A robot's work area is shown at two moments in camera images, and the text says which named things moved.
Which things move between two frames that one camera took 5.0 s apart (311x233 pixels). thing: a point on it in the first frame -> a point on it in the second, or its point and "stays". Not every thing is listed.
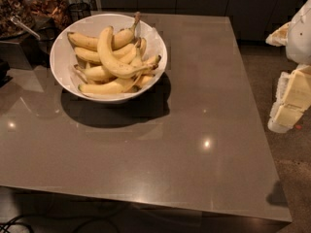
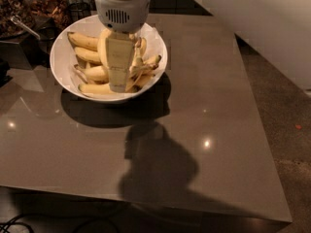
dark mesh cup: x=79 y=11 stays
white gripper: x=300 y=38 -> x=122 y=14
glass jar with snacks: x=16 y=14 stays
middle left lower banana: x=94 y=74 stays
